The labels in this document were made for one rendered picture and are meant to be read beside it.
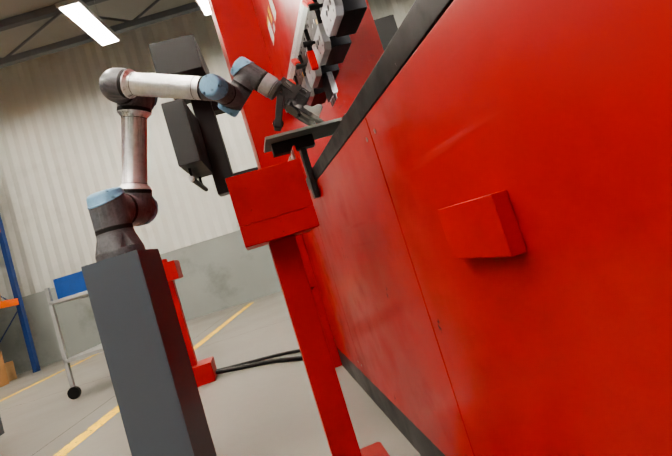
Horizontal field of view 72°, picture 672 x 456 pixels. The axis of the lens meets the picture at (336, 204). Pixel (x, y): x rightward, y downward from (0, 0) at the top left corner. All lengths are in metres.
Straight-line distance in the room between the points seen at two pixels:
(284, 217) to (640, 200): 0.71
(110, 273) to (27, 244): 8.67
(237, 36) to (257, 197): 1.79
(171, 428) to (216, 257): 7.35
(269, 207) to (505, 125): 0.59
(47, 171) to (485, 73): 9.85
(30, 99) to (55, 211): 2.18
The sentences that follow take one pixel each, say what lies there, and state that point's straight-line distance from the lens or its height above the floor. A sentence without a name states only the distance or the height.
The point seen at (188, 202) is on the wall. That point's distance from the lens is 9.03.
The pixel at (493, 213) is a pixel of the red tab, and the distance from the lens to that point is 0.53.
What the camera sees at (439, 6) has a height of 0.84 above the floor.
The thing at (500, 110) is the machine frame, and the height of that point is 0.70.
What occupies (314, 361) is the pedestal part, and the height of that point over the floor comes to 0.38.
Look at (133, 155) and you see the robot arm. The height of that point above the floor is 1.11.
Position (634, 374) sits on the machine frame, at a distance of 0.49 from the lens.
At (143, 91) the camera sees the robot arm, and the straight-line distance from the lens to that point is 1.66.
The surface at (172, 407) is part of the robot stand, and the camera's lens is 1.61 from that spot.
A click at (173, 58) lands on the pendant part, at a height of 1.84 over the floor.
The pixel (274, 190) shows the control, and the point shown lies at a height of 0.76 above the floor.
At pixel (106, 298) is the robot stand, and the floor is 0.66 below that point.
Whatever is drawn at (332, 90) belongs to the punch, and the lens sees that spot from 1.63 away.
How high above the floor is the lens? 0.62
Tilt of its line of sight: 4 degrees up
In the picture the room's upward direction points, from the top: 17 degrees counter-clockwise
